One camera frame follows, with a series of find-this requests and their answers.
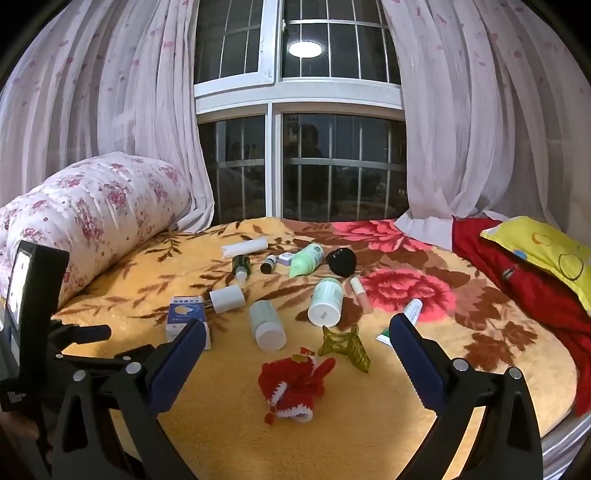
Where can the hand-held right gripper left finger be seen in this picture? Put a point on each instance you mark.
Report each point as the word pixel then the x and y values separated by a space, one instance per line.
pixel 178 364

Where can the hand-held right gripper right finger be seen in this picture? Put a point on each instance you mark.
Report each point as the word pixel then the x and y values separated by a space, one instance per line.
pixel 418 364

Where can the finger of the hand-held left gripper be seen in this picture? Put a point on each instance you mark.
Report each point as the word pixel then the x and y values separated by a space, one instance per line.
pixel 134 353
pixel 87 333

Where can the white green ointment tube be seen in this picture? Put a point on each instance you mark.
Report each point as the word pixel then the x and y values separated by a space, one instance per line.
pixel 406 314

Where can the small dark bottle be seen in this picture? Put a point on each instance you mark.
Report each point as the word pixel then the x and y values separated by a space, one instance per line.
pixel 268 265

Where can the blue white carton box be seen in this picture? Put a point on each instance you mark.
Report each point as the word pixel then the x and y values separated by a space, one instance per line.
pixel 184 314

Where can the yellow floral plush blanket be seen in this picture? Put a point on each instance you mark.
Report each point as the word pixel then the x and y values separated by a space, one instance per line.
pixel 231 415

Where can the green hair claw clip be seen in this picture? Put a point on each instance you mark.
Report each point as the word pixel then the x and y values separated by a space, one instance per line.
pixel 344 347

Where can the white charger plug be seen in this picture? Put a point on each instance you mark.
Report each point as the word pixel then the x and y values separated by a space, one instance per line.
pixel 227 299

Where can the rolled floral quilt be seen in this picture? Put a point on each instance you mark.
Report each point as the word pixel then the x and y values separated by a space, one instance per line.
pixel 92 207

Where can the pink lip balm stick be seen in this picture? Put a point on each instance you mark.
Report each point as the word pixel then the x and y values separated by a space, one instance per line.
pixel 361 296

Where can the plain white plastic bottle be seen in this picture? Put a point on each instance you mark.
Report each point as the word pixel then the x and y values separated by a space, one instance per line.
pixel 267 325

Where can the white bottle green label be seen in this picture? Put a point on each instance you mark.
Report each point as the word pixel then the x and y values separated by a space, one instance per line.
pixel 325 304

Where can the red knitted hat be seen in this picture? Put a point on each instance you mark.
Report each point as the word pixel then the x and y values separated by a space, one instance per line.
pixel 291 383

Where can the dark green glass bottle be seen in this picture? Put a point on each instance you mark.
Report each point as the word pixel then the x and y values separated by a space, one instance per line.
pixel 241 264

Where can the black fuzzy ball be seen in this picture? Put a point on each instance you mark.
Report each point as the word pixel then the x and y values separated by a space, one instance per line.
pixel 341 263

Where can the white paper tube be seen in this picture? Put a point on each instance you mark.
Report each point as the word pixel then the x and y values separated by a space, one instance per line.
pixel 244 248

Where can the red blanket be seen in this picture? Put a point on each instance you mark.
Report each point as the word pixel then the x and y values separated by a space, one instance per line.
pixel 531 286

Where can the white cloth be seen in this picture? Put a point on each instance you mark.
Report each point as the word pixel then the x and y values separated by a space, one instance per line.
pixel 420 226

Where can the small round white case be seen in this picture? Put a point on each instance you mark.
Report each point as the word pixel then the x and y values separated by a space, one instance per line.
pixel 287 259

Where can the green capped white bottle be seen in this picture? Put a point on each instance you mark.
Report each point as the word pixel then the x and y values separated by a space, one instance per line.
pixel 307 259

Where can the white bed mattress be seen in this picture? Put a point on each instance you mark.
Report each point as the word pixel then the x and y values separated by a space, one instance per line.
pixel 563 438

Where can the yellow patterned pillow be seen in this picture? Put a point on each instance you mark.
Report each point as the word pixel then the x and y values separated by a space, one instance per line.
pixel 545 249

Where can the sheer floral curtain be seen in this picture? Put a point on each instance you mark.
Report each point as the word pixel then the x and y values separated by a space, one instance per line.
pixel 115 92
pixel 485 115

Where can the white framed barred window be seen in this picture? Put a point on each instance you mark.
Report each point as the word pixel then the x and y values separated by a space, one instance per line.
pixel 272 92

